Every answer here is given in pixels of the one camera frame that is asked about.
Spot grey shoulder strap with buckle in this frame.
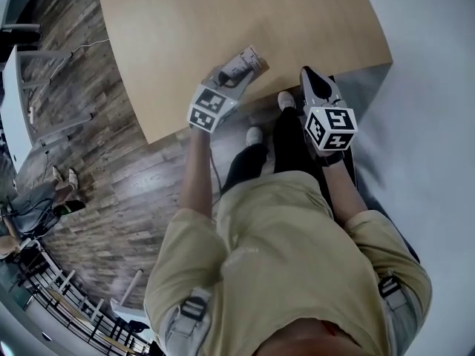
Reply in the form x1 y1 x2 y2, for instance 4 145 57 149
377 271 424 333
163 286 213 348

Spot white shoe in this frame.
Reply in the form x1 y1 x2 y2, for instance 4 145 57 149
246 125 265 148
277 90 298 111

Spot white desk with grey frame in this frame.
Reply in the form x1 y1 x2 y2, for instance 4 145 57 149
0 44 94 174

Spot person's right forearm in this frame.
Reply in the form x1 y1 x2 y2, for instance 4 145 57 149
321 154 370 224

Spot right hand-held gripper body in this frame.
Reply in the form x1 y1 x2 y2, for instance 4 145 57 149
299 66 358 151

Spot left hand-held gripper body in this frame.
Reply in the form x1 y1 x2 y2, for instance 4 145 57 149
186 64 257 135

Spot white cable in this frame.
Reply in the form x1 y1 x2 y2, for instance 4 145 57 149
69 38 109 57

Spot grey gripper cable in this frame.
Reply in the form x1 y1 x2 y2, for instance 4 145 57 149
209 145 226 200

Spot black trousers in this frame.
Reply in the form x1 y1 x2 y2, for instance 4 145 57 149
221 105 330 196

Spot black metal railing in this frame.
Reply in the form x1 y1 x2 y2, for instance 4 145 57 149
5 248 151 356

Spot beige shirt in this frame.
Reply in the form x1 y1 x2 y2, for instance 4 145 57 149
142 171 433 356

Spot small white table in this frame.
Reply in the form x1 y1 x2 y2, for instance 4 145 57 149
109 268 150 323

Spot person's chin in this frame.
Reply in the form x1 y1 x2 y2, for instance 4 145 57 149
255 317 376 356

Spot person's left forearm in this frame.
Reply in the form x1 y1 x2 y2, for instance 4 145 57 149
179 126 218 218

